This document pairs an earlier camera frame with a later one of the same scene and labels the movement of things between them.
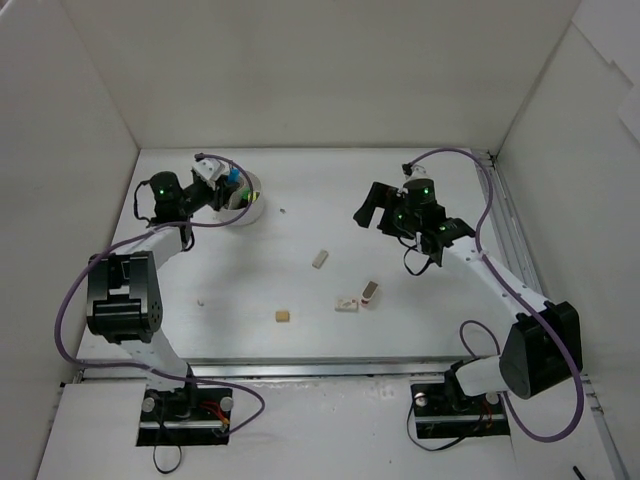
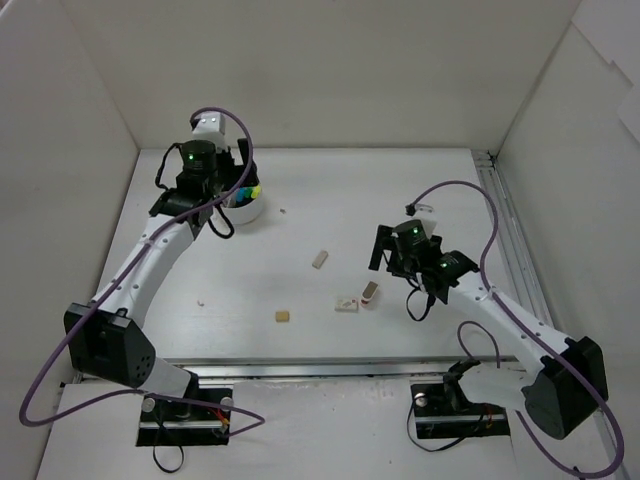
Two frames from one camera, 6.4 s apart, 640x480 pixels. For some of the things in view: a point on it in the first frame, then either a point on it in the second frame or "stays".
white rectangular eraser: (320, 259) stays
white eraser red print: (347, 305) stays
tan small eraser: (282, 316) stays
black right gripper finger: (381, 195) → (383, 241)
